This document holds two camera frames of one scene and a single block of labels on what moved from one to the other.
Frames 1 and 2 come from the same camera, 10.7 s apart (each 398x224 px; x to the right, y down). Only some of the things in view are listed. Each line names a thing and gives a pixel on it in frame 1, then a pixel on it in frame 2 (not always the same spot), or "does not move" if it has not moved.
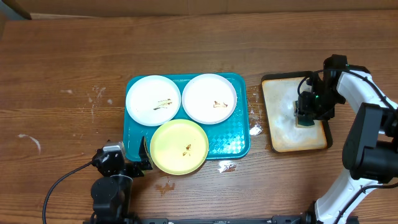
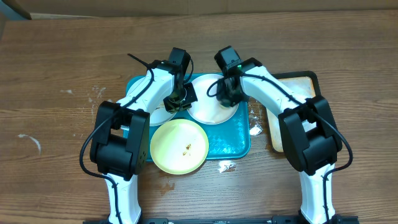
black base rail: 201,220 does not move
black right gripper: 304,106 -> 223,98
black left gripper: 138,168 -> 191,98
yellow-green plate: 179,147 does not move
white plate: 209,99 does not move
